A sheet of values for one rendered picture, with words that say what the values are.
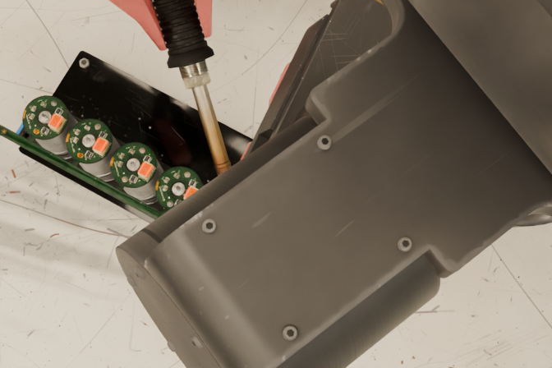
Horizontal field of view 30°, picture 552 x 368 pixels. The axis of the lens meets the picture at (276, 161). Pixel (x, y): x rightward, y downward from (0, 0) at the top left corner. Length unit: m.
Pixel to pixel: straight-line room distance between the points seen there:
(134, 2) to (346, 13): 0.15
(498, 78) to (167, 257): 0.08
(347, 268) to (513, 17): 0.06
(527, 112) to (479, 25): 0.02
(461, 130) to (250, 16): 0.42
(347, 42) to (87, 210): 0.29
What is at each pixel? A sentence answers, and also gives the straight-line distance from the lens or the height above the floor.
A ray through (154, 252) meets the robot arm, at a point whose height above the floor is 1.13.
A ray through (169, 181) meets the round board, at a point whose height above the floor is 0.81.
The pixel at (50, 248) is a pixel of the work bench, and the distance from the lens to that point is 0.62.
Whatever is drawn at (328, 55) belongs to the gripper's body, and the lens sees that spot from 0.35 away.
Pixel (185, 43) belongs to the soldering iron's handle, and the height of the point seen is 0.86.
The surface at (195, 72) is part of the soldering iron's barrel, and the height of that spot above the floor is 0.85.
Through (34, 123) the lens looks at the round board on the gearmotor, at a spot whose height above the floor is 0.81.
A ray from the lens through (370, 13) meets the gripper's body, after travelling 0.36.
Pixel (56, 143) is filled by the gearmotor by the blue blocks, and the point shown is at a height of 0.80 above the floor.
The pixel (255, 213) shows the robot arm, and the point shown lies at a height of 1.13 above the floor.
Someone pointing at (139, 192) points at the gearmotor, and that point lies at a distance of 0.56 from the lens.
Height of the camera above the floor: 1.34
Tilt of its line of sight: 75 degrees down
